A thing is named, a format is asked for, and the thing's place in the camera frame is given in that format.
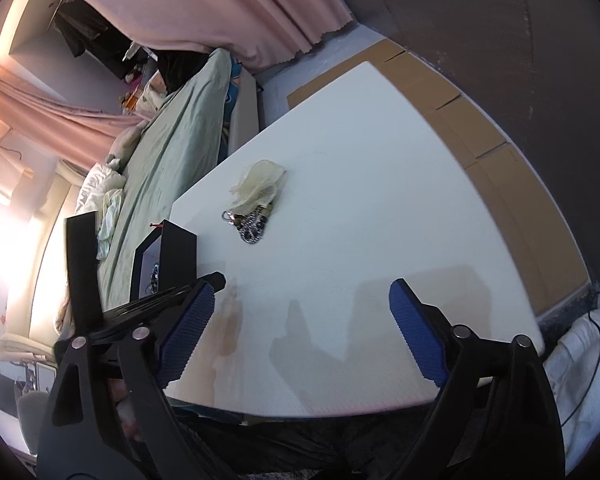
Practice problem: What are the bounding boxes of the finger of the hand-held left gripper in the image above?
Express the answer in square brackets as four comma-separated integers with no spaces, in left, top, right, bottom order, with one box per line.
[65,211,105,333]
[87,272,227,346]

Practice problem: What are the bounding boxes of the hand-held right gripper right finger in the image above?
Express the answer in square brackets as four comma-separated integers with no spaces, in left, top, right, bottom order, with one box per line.
[389,277,566,480]

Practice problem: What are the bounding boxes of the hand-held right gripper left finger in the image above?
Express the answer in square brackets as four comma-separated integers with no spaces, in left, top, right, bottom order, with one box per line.
[35,282,217,480]

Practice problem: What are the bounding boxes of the black square gift box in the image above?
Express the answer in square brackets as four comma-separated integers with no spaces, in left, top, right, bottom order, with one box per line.
[130,219,199,306]

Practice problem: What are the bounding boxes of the person's left hand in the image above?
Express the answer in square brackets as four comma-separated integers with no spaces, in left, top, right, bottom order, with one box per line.
[107,380,146,441]

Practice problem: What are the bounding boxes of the cream padded headboard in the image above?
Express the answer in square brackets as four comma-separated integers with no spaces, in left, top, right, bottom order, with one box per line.
[0,180,81,356]

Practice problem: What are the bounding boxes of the cream crumpled quilt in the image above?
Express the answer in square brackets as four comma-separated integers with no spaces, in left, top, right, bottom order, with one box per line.
[75,162,128,261]

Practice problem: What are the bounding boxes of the white low table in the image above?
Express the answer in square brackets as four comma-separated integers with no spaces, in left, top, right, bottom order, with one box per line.
[162,60,548,418]

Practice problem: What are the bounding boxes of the beige pillow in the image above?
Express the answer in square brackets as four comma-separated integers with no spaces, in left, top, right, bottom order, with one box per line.
[105,125,148,171]

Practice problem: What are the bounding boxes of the person's grey patterned pants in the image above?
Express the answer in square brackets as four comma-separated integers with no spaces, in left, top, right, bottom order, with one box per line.
[170,405,446,480]

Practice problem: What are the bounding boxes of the cream fabric flower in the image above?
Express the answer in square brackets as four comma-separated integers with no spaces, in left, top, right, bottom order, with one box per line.
[230,159,288,213]

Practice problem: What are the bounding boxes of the white padded cloth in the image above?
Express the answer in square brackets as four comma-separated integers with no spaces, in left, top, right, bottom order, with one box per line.
[540,300,600,476]

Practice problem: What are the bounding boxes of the gathered pink curtain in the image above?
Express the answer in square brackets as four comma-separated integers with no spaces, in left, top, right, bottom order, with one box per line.
[0,62,146,171]

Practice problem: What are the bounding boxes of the bed with green sheet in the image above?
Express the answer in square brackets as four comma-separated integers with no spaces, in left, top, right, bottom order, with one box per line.
[55,47,261,331]

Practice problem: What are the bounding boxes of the flat brown cardboard sheets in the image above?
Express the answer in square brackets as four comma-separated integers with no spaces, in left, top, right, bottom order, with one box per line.
[286,37,593,313]

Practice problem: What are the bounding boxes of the pile of plush toys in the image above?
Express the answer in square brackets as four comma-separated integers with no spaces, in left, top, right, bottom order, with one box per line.
[120,45,161,111]

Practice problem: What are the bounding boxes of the black garment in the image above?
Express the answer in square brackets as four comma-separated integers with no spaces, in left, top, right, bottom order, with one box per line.
[157,50,211,93]

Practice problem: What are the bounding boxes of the dark hanging clothes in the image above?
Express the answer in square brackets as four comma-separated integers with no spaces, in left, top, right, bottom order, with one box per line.
[52,0,131,61]

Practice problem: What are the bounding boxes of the wide pink curtain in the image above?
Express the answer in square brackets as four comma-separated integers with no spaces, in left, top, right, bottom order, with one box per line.
[35,0,356,71]

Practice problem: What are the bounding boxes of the dark brown wardrobe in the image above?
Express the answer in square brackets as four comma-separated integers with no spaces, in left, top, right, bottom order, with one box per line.
[330,0,600,301]

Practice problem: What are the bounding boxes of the black cable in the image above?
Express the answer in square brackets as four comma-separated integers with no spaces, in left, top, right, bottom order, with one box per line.
[560,285,600,423]

